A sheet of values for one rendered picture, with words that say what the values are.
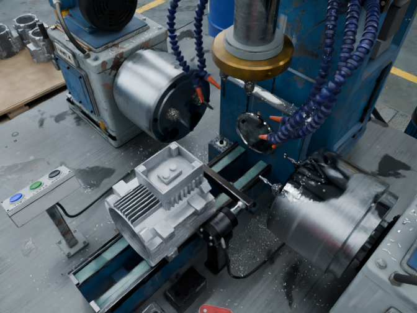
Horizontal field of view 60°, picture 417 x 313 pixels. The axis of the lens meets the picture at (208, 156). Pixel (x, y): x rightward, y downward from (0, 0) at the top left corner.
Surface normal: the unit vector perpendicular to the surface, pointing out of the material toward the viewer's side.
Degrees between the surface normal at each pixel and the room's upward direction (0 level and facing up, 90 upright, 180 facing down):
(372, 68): 3
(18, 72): 0
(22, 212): 66
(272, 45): 0
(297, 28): 90
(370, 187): 9
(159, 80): 21
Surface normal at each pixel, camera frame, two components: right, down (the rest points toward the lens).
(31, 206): 0.65, 0.22
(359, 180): 0.11, -0.73
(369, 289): -0.71, 0.53
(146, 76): -0.33, -0.33
